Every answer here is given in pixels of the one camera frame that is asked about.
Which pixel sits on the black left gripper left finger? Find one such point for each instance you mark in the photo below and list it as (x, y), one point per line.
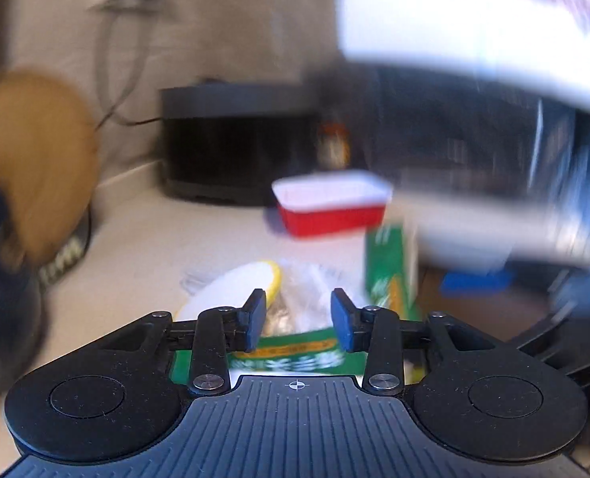
(125, 391)

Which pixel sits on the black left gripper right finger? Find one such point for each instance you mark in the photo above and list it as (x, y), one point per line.
(470, 392)

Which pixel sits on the green taro snack packet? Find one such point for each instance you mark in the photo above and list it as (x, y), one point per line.
(391, 269)

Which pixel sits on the yellow white sponge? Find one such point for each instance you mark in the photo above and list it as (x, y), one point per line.
(232, 288)

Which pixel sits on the black round pot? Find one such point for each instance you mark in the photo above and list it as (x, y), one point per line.
(21, 308)

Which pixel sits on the green white patterned cloth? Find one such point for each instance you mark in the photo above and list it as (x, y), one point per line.
(71, 253)

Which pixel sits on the clear plastic bag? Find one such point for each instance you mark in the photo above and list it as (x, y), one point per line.
(303, 302)

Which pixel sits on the red white plastic food tray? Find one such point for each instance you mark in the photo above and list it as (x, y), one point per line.
(331, 202)

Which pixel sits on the black crinkled plastic bag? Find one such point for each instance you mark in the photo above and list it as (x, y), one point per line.
(439, 132)

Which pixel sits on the black rice cooker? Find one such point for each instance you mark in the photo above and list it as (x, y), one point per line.
(227, 142)

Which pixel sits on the glass sauce jar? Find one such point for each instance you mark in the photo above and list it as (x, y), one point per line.
(334, 149)

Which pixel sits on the white cabinet panel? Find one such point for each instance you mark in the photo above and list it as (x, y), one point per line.
(537, 45)

